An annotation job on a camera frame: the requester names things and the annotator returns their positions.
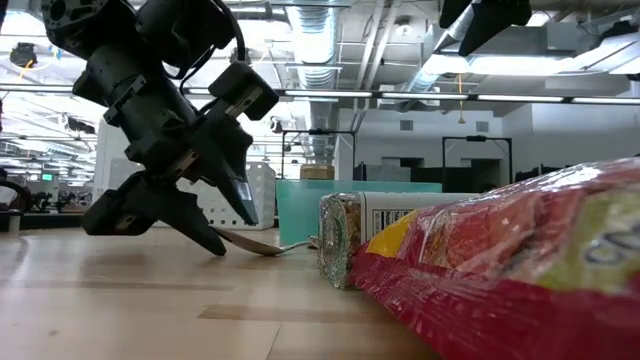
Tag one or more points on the glass spice jar white lid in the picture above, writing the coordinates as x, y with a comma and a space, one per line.
345, 235

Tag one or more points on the silver metal spoon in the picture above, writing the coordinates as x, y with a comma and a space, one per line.
260, 246

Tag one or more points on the teal translucent plastic tray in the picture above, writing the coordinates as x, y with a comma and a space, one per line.
300, 215

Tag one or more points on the long ceiling light strip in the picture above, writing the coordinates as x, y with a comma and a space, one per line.
425, 96

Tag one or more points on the silver ventilation duct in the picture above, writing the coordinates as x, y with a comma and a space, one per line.
452, 35
315, 45

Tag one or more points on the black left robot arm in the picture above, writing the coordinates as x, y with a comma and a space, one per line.
175, 30

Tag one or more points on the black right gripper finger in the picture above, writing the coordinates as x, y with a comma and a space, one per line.
452, 10
495, 15

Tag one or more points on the red Maruchan ramen packet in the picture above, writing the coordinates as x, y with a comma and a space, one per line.
500, 275

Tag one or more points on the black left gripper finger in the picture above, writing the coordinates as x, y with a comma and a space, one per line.
165, 205
225, 150

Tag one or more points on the white perforated storage bin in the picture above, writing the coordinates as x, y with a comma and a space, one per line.
260, 200

